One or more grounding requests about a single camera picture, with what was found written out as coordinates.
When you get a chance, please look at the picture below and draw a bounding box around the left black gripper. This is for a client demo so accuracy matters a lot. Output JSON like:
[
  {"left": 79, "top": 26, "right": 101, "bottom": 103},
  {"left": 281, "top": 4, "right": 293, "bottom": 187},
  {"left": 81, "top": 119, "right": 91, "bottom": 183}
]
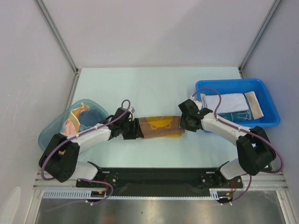
[{"left": 120, "top": 118, "right": 144, "bottom": 140}]

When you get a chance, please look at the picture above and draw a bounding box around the orange brown towel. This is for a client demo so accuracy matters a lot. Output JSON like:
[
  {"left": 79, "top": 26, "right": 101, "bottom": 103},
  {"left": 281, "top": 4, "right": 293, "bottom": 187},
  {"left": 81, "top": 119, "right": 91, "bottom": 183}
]
[{"left": 138, "top": 116, "right": 185, "bottom": 139}]

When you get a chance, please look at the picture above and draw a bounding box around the lavender white cloth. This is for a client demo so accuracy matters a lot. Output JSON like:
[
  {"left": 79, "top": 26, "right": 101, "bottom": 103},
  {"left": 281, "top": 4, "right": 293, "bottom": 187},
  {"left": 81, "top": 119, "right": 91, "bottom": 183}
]
[{"left": 200, "top": 93, "right": 249, "bottom": 113}]

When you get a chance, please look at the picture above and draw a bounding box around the light blue towel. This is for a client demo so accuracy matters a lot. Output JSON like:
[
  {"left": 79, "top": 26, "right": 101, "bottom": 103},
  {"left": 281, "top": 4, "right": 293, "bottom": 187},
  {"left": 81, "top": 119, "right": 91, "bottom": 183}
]
[{"left": 79, "top": 109, "right": 105, "bottom": 132}]

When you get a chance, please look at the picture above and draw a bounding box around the Doraemon teal beige towel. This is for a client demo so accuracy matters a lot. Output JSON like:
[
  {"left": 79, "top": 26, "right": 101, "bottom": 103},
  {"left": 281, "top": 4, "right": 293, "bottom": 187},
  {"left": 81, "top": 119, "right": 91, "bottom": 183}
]
[{"left": 218, "top": 91, "right": 264, "bottom": 122}]

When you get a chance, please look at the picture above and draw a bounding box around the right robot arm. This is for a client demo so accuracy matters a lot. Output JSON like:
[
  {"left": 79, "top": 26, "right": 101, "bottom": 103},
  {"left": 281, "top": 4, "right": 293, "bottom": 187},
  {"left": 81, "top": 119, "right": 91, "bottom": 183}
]
[{"left": 178, "top": 99, "right": 276, "bottom": 188}]

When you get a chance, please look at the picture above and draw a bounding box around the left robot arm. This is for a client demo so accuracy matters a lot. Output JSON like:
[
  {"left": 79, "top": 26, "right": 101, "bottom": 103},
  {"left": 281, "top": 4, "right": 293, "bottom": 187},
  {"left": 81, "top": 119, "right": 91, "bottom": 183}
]
[{"left": 39, "top": 107, "right": 144, "bottom": 187}]

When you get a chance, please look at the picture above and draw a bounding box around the teal translucent basket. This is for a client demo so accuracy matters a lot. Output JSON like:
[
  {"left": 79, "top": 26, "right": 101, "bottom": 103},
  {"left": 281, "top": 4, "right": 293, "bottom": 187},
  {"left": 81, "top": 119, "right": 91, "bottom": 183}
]
[{"left": 38, "top": 99, "right": 108, "bottom": 151}]

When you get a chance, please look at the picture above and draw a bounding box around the peach orange patterned towel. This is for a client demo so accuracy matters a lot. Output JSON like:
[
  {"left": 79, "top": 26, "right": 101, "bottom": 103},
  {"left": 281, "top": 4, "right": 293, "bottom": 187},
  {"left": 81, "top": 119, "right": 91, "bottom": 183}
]
[{"left": 61, "top": 103, "right": 90, "bottom": 136}]

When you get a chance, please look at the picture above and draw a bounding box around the blue plastic bin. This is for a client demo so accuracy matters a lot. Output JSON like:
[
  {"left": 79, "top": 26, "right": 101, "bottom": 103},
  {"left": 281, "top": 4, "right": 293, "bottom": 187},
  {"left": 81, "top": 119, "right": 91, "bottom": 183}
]
[{"left": 195, "top": 78, "right": 280, "bottom": 128}]

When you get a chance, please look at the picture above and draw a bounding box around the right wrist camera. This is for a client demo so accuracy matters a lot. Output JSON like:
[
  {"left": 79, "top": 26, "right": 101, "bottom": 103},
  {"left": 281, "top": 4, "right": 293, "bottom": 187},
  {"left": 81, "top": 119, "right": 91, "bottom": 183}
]
[{"left": 190, "top": 97, "right": 202, "bottom": 110}]

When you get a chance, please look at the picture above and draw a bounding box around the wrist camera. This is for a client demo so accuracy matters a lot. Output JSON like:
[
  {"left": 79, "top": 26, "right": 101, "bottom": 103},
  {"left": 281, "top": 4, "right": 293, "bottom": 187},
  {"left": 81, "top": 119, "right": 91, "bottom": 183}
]
[
  {"left": 128, "top": 107, "right": 135, "bottom": 117},
  {"left": 190, "top": 97, "right": 202, "bottom": 110}
]

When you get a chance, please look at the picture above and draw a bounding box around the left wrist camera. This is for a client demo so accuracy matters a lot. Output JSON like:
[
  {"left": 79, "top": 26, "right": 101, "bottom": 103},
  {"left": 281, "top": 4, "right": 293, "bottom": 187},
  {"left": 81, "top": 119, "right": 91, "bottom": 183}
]
[{"left": 128, "top": 107, "right": 135, "bottom": 117}]

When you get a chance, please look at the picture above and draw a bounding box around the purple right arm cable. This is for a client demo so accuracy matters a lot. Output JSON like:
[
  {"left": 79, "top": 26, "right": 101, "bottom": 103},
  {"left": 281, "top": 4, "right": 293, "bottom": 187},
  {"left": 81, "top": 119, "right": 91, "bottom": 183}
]
[{"left": 190, "top": 87, "right": 285, "bottom": 175}]

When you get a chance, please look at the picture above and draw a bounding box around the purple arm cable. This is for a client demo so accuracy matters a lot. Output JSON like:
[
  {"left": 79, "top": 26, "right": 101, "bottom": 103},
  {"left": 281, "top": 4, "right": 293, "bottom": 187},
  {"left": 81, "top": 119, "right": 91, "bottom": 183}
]
[
  {"left": 41, "top": 99, "right": 131, "bottom": 181},
  {"left": 190, "top": 87, "right": 285, "bottom": 175}
]

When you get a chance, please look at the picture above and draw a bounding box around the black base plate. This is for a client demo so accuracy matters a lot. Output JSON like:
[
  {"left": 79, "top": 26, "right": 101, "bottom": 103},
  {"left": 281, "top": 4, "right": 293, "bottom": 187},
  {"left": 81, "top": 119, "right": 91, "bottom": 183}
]
[{"left": 76, "top": 168, "right": 243, "bottom": 189}]

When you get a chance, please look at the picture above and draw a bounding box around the white cable duct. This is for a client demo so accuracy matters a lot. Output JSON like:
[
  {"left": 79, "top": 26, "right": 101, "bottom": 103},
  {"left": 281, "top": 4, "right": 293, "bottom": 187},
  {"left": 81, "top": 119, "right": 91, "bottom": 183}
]
[{"left": 42, "top": 187, "right": 236, "bottom": 201}]

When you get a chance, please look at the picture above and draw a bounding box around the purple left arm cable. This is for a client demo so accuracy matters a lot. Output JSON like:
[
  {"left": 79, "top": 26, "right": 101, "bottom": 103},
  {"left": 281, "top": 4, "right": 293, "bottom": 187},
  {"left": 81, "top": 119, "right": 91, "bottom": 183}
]
[{"left": 41, "top": 99, "right": 131, "bottom": 181}]

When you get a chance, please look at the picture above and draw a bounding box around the aluminium front rail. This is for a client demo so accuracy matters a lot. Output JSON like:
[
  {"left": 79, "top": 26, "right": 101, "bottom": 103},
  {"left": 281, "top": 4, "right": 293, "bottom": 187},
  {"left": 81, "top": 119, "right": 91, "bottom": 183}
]
[{"left": 32, "top": 170, "right": 288, "bottom": 192}]

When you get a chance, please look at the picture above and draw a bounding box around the right aluminium frame post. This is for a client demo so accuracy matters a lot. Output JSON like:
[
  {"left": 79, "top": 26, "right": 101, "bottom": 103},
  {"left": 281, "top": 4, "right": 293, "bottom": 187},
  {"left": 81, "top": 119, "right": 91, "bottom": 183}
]
[{"left": 238, "top": 0, "right": 283, "bottom": 76}]

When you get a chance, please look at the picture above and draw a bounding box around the aluminium frame post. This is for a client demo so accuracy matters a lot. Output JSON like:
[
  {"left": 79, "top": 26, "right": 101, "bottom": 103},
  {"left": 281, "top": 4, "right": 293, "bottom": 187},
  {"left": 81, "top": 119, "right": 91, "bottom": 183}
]
[
  {"left": 34, "top": 0, "right": 79, "bottom": 74},
  {"left": 238, "top": 0, "right": 283, "bottom": 76}
]

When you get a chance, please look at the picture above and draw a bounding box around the left aluminium frame post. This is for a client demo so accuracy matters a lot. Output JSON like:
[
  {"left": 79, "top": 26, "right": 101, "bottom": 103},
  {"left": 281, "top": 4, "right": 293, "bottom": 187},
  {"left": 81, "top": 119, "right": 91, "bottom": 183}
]
[{"left": 34, "top": 0, "right": 79, "bottom": 74}]

